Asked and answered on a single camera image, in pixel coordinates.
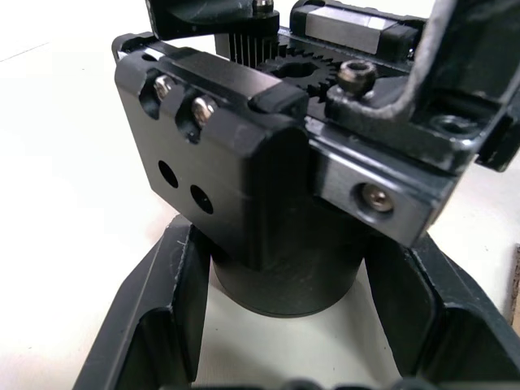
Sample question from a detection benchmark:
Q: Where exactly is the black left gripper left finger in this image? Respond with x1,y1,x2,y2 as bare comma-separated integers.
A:
76,216,213,390

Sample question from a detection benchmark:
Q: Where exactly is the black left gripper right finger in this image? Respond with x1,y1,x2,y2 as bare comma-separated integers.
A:
362,230,520,390

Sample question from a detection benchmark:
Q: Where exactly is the black gripper body workpiece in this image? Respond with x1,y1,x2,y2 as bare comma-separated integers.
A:
110,0,457,319

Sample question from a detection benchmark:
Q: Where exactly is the black worn finger piece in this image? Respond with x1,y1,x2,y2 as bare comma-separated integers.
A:
324,0,520,172

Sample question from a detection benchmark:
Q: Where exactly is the black socket head screw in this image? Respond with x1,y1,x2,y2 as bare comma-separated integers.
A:
336,60,375,98

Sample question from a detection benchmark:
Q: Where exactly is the black finger piece with pin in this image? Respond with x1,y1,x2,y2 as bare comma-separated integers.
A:
145,0,282,42

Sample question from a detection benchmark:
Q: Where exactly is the brown board edge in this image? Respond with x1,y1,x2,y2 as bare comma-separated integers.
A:
509,242,520,327

